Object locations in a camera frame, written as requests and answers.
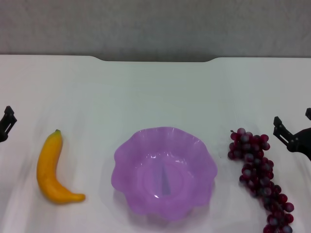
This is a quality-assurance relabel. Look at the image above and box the yellow banana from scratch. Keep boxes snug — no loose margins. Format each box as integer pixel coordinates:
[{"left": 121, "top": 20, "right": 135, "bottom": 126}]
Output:
[{"left": 36, "top": 129, "right": 86, "bottom": 205}]

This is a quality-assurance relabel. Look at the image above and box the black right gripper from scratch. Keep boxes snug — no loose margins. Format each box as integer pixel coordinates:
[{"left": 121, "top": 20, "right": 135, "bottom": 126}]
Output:
[{"left": 273, "top": 108, "right": 311, "bottom": 161}]

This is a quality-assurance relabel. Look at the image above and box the purple wavy plastic bowl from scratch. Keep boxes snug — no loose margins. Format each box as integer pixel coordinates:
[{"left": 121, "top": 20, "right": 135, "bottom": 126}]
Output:
[{"left": 111, "top": 126, "right": 218, "bottom": 221}]

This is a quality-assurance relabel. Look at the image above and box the dark red grape bunch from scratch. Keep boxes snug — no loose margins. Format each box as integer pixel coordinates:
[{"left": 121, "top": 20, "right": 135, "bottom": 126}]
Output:
[{"left": 227, "top": 128, "right": 295, "bottom": 233}]

